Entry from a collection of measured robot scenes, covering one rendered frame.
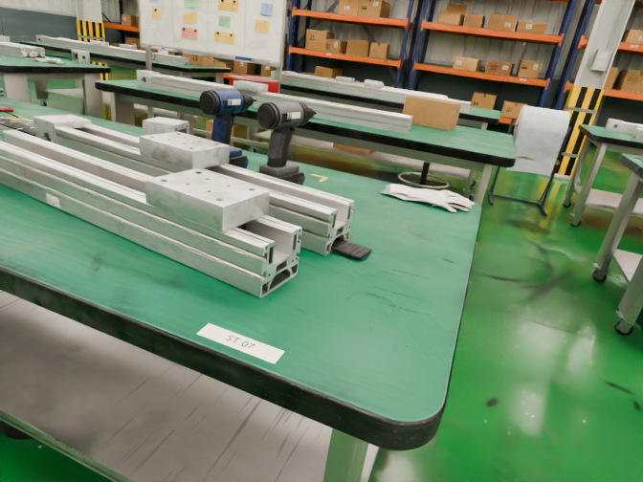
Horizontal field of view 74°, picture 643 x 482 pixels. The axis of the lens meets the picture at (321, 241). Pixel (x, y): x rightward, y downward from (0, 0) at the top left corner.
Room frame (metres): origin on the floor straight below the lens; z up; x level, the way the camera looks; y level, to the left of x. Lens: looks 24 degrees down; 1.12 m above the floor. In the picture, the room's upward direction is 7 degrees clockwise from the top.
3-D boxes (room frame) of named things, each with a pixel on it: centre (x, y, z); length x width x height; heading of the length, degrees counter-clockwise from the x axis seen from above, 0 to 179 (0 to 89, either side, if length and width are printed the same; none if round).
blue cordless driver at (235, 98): (1.17, 0.28, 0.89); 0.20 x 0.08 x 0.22; 154
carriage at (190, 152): (0.93, 0.32, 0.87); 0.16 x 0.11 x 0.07; 63
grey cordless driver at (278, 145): (1.08, 0.11, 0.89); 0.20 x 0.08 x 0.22; 148
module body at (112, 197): (0.76, 0.41, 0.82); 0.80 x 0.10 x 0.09; 63
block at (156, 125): (1.27, 0.50, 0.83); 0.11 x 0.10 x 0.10; 172
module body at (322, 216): (0.93, 0.32, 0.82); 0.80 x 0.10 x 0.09; 63
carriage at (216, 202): (0.65, 0.19, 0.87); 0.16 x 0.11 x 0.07; 63
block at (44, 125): (1.12, 0.73, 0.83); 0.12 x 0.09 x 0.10; 153
